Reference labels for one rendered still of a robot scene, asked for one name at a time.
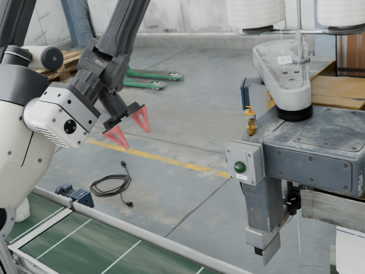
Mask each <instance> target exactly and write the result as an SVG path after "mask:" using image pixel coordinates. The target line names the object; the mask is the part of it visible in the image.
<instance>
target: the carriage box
mask: <svg viewBox="0 0 365 274"><path fill-rule="evenodd" d="M310 81H311V95H317V96H329V97H341V98H353V99H365V77H362V76H344V75H339V76H338V77H336V60H335V59H332V60H331V62H330V63H328V64H327V65H326V66H325V67H324V68H322V69H321V70H320V71H319V72H317V73H316V74H315V75H314V76H312V77H311V78H310ZM361 110H362V111H365V104H364V105H363V106H362V108H361ZM358 198H362V199H365V192H364V194H363V195H362V196H361V197H358Z"/></svg>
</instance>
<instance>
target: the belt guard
mask: <svg viewBox="0 0 365 274"><path fill-rule="evenodd" d="M282 48H283V51H282ZM283 53H284V55H291V59H293V58H294V57H297V56H299V54H298V40H296V39H286V40H282V41H281V40H275V41H270V42H265V43H262V44H260V45H258V46H256V47H254V49H253V59H254V66H255V67H256V69H257V71H258V73H259V75H260V76H261V78H262V80H263V82H264V83H265V85H266V87H267V89H268V90H269V92H270V94H271V95H272V98H273V99H274V101H275V103H276V104H277V106H278V107H279V108H280V109H282V110H287V111H297V110H302V109H305V108H307V107H309V106H310V105H311V81H310V65H309V62H307V63H304V64H296V63H293V62H292V64H285V68H284V64H282V65H278V59H277V56H281V55H283ZM303 53H304V55H305V56H309V48H308V43H307V42H306V41H303ZM297 68H298V69H297ZM296 70H297V71H299V72H298V73H294V71H296ZM284 71H286V72H287V73H285V74H283V72H284Z"/></svg>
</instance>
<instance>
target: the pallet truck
mask: <svg viewBox="0 0 365 274"><path fill-rule="evenodd" d="M85 12H86V17H87V19H88V22H89V25H90V28H91V31H92V35H93V38H95V39H96V36H95V33H94V31H93V27H92V24H91V21H90V16H89V11H88V7H87V6H85ZM125 75H130V76H143V77H155V78H168V79H169V80H171V79H173V80H177V79H181V77H184V75H183V74H181V73H177V72H169V71H153V70H139V69H131V68H130V67H129V65H128V70H127V72H126V74H125ZM123 82H124V85H131V86H141V87H147V88H152V89H155V88H156V89H157V90H158V89H160V88H164V86H165V85H167V84H166V83H165V82H161V81H157V80H147V79H135V78H124V79H123Z"/></svg>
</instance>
